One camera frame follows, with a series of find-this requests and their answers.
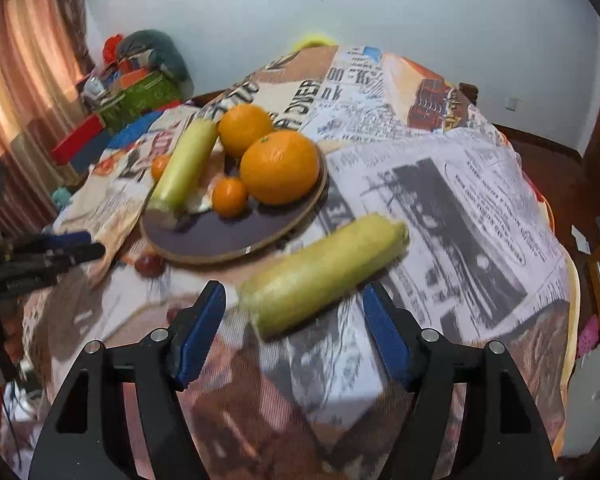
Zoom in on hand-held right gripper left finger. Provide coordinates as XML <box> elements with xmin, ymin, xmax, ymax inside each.
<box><xmin>27</xmin><ymin>280</ymin><xmax>227</xmax><ymax>480</ymax></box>

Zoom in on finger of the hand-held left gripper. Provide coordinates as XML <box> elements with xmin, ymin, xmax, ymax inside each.
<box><xmin>5</xmin><ymin>231</ymin><xmax>92</xmax><ymax>258</ymax></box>
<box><xmin>10</xmin><ymin>243</ymin><xmax>106</xmax><ymax>281</ymax></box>

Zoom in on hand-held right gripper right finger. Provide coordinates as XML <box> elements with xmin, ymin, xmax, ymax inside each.
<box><xmin>362</xmin><ymin>281</ymin><xmax>561</xmax><ymax>480</ymax></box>

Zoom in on purple round plate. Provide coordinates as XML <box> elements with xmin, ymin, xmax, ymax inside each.
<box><xmin>140</xmin><ymin>145</ymin><xmax>329</xmax><ymax>265</ymax></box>

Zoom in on small orange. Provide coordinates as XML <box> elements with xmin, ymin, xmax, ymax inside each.
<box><xmin>151</xmin><ymin>154</ymin><xmax>172</xmax><ymax>182</ymax></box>
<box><xmin>212</xmin><ymin>176</ymin><xmax>249</xmax><ymax>218</ymax></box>

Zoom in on large plain orange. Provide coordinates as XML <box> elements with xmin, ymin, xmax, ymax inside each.
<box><xmin>239</xmin><ymin>130</ymin><xmax>321</xmax><ymax>206</ymax></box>

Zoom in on large orange with sticker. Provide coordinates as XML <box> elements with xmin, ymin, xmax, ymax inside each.
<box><xmin>217</xmin><ymin>104</ymin><xmax>274</xmax><ymax>158</ymax></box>

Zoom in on small red fruit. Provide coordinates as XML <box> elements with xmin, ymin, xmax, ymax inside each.
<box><xmin>136</xmin><ymin>254</ymin><xmax>165</xmax><ymax>278</ymax></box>

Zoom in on red flat box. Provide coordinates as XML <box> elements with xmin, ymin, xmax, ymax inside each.
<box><xmin>50</xmin><ymin>115</ymin><xmax>106</xmax><ymax>166</ymax></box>

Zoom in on orange striped curtain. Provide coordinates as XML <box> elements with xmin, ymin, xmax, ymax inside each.
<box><xmin>0</xmin><ymin>0</ymin><xmax>96</xmax><ymax>231</ymax></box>

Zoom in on printed blanket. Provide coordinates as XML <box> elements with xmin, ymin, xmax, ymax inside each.
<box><xmin>22</xmin><ymin>45</ymin><xmax>581</xmax><ymax>480</ymax></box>

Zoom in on green storage box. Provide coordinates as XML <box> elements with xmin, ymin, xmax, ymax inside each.
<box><xmin>97</xmin><ymin>72</ymin><xmax>186</xmax><ymax>133</ymax></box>

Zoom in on red bag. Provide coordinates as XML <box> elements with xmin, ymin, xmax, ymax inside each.
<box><xmin>102</xmin><ymin>35</ymin><xmax>126</xmax><ymax>61</ymax></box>

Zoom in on pink slipper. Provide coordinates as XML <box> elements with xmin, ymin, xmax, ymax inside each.
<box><xmin>577</xmin><ymin>315</ymin><xmax>600</xmax><ymax>356</ymax></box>

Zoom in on yellow foam tube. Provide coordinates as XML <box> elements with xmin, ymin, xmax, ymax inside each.
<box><xmin>292</xmin><ymin>34</ymin><xmax>336</xmax><ymax>51</ymax></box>

